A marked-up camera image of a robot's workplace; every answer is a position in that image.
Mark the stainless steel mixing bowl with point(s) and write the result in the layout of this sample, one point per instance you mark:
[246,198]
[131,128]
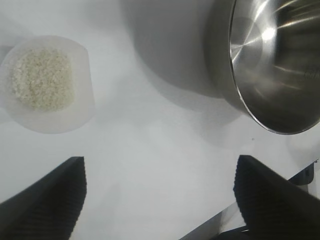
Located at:
[275,62]

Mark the translucent plastic measuring cup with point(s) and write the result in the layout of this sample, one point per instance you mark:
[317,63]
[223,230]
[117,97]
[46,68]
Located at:
[82,82]

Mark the white uncooked rice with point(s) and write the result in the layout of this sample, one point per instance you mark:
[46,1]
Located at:
[42,80]

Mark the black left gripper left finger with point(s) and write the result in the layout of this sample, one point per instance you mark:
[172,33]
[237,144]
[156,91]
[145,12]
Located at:
[50,205]

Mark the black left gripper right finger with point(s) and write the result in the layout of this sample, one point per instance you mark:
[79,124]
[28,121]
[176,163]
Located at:
[270,205]

